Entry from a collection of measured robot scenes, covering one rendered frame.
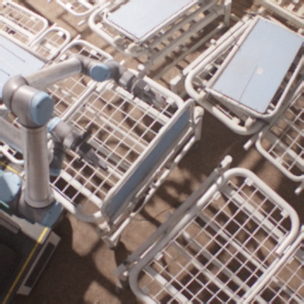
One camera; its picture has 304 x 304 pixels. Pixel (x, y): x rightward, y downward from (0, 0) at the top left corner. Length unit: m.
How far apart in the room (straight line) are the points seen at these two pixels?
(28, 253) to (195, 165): 1.23
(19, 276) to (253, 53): 1.95
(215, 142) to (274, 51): 0.77
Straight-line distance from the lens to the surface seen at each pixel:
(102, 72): 2.01
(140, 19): 2.73
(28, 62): 2.70
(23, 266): 2.48
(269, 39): 2.71
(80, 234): 2.74
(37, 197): 1.89
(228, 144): 2.88
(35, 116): 1.53
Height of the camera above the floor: 2.61
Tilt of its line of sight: 67 degrees down
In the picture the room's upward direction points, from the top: 10 degrees counter-clockwise
